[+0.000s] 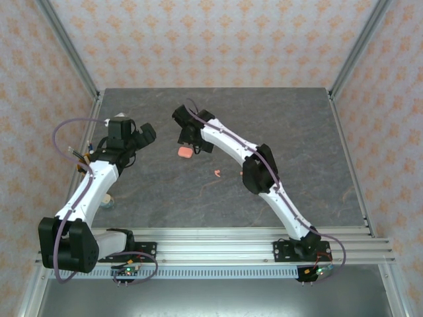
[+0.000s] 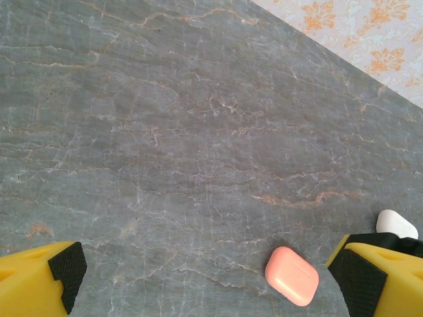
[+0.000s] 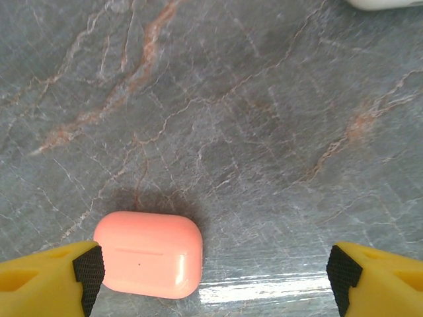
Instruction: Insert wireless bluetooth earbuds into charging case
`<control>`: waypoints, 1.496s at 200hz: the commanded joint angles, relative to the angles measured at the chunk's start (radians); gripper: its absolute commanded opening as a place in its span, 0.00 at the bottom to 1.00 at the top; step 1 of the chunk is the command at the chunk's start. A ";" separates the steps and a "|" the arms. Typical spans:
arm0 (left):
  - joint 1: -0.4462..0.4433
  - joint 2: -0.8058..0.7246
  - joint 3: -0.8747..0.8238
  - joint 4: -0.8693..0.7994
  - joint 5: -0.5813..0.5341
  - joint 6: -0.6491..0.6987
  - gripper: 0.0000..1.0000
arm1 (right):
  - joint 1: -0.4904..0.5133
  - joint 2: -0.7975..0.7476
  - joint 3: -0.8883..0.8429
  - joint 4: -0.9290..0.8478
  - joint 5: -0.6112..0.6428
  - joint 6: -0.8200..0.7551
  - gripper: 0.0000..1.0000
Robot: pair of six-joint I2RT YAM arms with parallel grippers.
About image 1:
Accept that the aluminium frame leg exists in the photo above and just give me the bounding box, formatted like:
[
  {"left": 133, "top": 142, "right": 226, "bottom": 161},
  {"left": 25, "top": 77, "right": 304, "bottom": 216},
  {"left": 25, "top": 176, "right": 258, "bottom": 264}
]
[
  {"left": 378, "top": 264, "right": 409, "bottom": 317},
  {"left": 16, "top": 272, "right": 50, "bottom": 317}
]

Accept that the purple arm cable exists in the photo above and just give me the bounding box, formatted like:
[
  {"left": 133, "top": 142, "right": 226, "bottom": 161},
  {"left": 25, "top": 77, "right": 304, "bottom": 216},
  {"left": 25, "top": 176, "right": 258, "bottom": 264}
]
[
  {"left": 52, "top": 117, "right": 159, "bottom": 287},
  {"left": 185, "top": 97, "right": 348, "bottom": 285}
]

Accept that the slotted grey cable duct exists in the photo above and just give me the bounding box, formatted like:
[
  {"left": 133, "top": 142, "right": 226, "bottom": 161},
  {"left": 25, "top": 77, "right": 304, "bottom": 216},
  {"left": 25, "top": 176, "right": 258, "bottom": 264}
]
[{"left": 48, "top": 267, "right": 299, "bottom": 280}]

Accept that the black pencil white tip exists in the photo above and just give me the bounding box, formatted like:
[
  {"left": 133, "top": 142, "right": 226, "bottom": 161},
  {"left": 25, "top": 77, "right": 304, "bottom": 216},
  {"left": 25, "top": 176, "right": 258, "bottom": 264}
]
[{"left": 67, "top": 146, "right": 87, "bottom": 160}]

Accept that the yellow pencil cup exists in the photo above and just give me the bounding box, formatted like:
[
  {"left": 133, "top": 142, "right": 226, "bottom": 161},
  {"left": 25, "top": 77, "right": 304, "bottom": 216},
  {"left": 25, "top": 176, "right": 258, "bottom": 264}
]
[{"left": 76, "top": 152, "right": 92, "bottom": 173}]

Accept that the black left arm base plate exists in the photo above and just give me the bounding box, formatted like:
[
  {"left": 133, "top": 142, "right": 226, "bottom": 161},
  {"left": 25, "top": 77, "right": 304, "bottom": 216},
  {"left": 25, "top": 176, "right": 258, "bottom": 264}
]
[{"left": 98, "top": 241, "right": 158, "bottom": 264}]

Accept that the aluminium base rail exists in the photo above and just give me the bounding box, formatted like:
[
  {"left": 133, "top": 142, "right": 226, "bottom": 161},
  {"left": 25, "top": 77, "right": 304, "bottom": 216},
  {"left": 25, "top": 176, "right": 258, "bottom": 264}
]
[{"left": 34, "top": 226, "right": 397, "bottom": 265}]

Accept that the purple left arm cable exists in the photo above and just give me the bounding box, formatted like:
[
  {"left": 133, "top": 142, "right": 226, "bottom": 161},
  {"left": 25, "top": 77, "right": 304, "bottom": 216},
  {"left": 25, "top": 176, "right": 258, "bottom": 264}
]
[{"left": 52, "top": 117, "right": 159, "bottom": 287}]

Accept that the grey sheet metal panel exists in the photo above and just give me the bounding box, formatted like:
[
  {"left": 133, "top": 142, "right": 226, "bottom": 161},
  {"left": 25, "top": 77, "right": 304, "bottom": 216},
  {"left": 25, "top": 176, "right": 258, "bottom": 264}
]
[{"left": 34, "top": 279, "right": 393, "bottom": 317}]

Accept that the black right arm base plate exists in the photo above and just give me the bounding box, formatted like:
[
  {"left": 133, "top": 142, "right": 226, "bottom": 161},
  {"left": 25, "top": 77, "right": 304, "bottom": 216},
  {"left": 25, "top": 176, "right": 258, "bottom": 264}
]
[{"left": 272, "top": 240, "right": 332, "bottom": 264}]

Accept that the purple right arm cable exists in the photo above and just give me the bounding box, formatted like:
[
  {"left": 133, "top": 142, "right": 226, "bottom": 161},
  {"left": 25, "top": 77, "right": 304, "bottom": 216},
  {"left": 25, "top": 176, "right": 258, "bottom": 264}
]
[{"left": 185, "top": 97, "right": 348, "bottom": 285}]

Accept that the aluminium corner post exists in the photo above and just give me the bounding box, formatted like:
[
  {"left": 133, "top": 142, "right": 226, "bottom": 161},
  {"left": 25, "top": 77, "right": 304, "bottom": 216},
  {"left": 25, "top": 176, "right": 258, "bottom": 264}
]
[
  {"left": 328, "top": 0, "right": 396, "bottom": 100},
  {"left": 34, "top": 0, "right": 102, "bottom": 102}
]

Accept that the aluminium table side rail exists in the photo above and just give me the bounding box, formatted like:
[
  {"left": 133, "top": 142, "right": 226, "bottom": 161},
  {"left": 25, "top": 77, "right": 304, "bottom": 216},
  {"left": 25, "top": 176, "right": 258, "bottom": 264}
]
[
  {"left": 327, "top": 89, "right": 377, "bottom": 238},
  {"left": 51, "top": 89, "right": 106, "bottom": 239}
]

